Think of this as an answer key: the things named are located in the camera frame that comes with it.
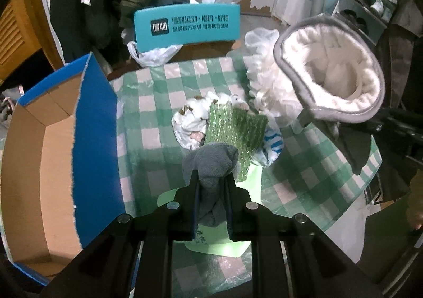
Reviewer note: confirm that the wooden louvered wardrobe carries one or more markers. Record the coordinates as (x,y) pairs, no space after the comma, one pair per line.
(24,31)

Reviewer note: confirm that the green glitter sponge cloth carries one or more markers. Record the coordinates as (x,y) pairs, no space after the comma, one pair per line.
(239,128)

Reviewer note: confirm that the grey fleece slipper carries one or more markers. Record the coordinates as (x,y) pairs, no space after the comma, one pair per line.
(337,80)

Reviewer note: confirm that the metal shoe rack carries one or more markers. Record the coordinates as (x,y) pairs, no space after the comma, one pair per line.
(369,18)

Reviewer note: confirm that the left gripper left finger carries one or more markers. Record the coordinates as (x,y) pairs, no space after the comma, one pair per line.
(185,222)

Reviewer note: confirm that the small grey sock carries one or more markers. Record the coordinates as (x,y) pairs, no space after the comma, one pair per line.
(213,161)

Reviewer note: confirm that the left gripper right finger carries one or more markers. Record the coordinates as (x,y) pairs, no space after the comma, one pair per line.
(235,200)

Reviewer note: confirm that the blue cardboard box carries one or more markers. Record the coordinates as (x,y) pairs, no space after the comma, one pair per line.
(60,183)

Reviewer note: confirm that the teal shoe box lid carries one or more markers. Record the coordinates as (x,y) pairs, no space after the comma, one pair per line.
(183,24)

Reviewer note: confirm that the white patterned plastic bag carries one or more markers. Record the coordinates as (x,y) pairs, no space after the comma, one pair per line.
(190,122)

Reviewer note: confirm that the blue striped white sock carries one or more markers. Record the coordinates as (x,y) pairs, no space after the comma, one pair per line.
(271,148)

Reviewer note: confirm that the person right hand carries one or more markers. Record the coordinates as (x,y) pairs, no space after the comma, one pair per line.
(415,201)

